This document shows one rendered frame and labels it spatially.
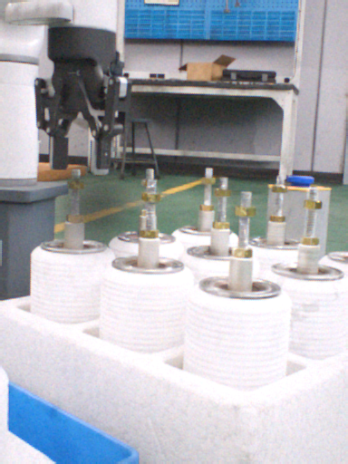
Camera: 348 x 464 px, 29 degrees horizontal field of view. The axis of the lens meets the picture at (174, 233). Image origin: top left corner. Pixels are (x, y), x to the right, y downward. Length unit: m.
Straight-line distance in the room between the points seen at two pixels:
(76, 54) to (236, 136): 5.18
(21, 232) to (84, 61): 0.31
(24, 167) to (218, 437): 0.54
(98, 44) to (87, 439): 0.40
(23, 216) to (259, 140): 4.98
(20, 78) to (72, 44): 0.25
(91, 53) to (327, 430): 0.45
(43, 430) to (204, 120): 5.34
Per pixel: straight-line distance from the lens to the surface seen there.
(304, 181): 1.03
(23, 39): 0.99
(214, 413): 0.56
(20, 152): 0.96
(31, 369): 0.74
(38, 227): 0.97
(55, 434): 0.68
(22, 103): 0.96
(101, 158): 0.72
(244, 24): 5.82
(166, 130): 6.01
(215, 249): 0.76
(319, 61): 5.85
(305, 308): 0.67
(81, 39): 0.73
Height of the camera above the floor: 0.39
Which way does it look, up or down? 9 degrees down
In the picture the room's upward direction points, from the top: 3 degrees clockwise
